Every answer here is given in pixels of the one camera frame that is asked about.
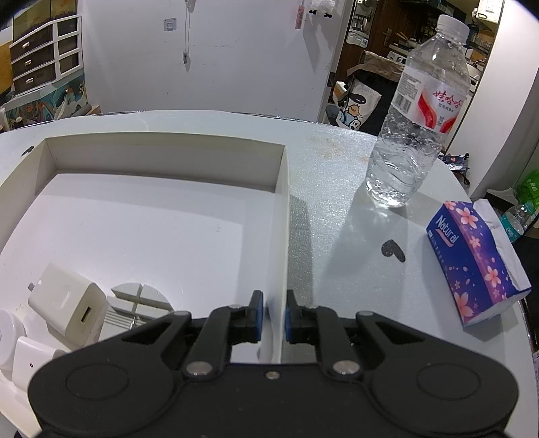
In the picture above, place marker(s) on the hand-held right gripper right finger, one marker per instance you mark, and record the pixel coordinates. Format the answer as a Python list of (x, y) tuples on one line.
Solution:
[(288, 322)]

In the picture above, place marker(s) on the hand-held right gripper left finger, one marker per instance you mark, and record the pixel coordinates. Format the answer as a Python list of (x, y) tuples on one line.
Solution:
[(260, 316)]

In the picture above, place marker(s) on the grey watch link remover tool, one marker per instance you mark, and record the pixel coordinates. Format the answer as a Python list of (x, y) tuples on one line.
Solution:
[(139, 297)]

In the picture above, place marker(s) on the white cardboard box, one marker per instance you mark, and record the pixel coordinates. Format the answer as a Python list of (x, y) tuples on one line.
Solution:
[(147, 236)]

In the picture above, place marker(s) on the large white USB charger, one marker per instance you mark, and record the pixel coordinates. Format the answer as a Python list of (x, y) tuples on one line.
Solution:
[(63, 303)]

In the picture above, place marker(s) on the small white power adapter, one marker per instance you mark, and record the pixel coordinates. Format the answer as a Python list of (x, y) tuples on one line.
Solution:
[(31, 358)]

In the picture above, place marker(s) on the round white charging puck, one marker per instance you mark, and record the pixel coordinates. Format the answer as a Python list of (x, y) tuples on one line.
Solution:
[(10, 337)]

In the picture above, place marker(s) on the purple floral tissue pack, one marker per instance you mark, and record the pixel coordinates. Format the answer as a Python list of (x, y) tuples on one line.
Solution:
[(471, 261)]

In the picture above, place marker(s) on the clear water bottle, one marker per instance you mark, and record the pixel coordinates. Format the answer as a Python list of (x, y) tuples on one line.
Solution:
[(404, 139)]

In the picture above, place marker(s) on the cartoon tote bag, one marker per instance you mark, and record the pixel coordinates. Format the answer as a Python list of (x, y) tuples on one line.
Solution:
[(358, 107)]

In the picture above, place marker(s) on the small green label bottle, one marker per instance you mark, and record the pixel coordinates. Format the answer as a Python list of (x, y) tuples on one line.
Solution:
[(517, 221)]

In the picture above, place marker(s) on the chair with brown jacket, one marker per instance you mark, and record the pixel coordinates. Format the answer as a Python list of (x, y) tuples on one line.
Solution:
[(379, 65)]

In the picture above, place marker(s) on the green plastic bag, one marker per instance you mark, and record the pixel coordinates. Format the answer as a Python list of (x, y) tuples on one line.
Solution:
[(529, 187)]

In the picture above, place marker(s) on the painted cabinet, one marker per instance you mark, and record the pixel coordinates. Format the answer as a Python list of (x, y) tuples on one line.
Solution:
[(42, 105)]

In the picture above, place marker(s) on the white sheep plush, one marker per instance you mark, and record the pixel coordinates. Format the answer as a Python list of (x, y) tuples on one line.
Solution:
[(322, 6)]

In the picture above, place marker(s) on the white plastic drawer unit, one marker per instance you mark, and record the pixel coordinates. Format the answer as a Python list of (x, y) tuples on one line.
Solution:
[(38, 59)]

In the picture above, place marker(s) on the glass fish tank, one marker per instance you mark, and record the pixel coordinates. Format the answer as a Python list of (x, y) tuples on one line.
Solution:
[(42, 19)]

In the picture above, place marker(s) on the wall switch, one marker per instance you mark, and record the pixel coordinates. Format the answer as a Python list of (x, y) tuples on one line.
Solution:
[(170, 24)]

